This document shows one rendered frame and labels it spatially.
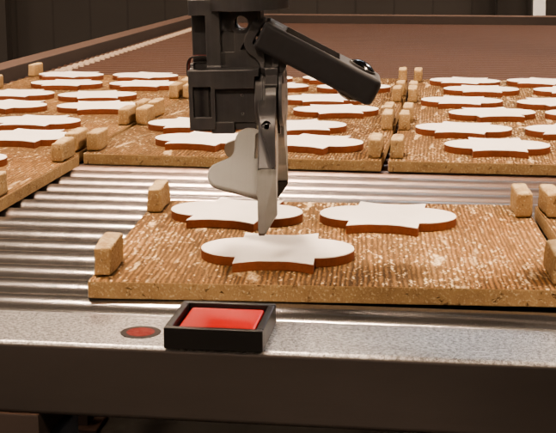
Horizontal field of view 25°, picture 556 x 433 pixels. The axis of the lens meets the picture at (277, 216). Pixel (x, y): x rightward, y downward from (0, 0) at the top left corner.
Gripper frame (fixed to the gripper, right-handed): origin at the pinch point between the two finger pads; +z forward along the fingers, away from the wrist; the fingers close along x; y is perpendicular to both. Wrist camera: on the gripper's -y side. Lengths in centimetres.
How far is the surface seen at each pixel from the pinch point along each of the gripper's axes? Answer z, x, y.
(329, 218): 3.4, -13.2, -4.1
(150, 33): 10, -302, 66
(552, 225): 4.8, -15.4, -26.7
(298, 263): 2.9, 5.3, -2.1
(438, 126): 5, -80, -18
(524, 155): 5, -57, -28
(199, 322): 3.9, 18.6, 4.7
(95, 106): 4, -99, 39
